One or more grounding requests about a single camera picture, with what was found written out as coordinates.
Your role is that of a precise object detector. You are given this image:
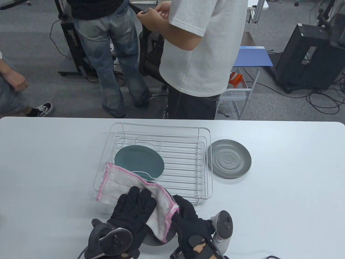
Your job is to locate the blue folder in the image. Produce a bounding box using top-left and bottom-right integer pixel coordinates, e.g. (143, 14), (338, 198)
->
(233, 46), (273, 67)

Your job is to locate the white background desk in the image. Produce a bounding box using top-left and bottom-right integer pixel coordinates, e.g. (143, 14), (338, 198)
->
(247, 0), (269, 25)

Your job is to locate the right hand controller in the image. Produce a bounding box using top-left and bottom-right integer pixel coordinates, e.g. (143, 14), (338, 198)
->
(210, 210), (233, 255)

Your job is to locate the hand controller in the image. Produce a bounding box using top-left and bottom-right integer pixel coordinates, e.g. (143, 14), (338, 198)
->
(210, 210), (233, 255)
(85, 219), (134, 259)

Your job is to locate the grey metal trolley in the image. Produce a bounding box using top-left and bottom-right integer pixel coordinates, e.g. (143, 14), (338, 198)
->
(216, 32), (260, 120)

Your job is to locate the grey smooth plate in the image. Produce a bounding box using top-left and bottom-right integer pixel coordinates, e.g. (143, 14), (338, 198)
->
(142, 182), (178, 246)

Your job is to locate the black mesh office chair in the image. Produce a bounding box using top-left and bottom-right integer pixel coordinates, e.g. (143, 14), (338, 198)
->
(129, 3), (170, 103)

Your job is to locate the left hand controller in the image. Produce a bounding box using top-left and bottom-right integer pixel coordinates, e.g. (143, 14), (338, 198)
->
(85, 219), (134, 259)

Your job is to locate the grey rippled plate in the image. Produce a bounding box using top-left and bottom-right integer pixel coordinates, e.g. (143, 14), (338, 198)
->
(207, 139), (252, 179)

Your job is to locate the white pink-edged dish cloth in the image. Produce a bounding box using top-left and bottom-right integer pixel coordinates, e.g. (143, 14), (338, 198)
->
(96, 162), (180, 243)

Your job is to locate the teal plate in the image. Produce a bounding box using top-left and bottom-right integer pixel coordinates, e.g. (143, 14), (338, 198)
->
(114, 145), (165, 180)

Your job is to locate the orange box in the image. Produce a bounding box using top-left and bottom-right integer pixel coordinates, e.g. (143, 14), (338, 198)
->
(229, 71), (243, 88)

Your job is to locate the person's right hand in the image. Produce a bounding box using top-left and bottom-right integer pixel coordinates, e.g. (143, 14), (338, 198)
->
(171, 195), (216, 259)

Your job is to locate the person's left hand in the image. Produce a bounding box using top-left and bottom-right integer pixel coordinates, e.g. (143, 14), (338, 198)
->
(106, 186), (157, 251)

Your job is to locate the white wire dish rack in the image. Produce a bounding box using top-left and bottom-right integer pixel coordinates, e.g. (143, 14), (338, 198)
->
(93, 123), (214, 206)

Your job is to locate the black equipment case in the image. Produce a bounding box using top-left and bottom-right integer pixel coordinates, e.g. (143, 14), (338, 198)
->
(275, 13), (345, 94)

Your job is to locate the black floor cable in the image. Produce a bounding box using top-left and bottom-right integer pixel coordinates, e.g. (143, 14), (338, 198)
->
(306, 90), (345, 115)

